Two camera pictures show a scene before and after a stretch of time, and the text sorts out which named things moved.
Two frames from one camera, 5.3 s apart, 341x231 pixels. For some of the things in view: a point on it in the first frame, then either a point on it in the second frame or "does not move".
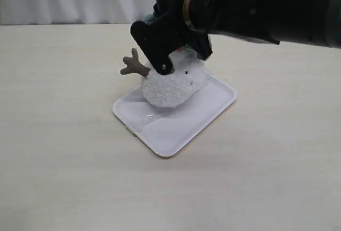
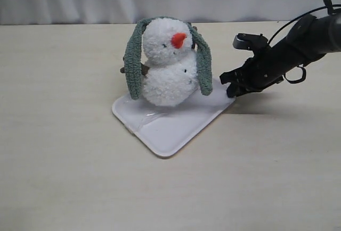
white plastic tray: x=164 y=130 does not move
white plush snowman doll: x=174 y=89 does not move
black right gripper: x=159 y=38 -> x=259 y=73
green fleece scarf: x=186 y=48 -> x=132 y=57
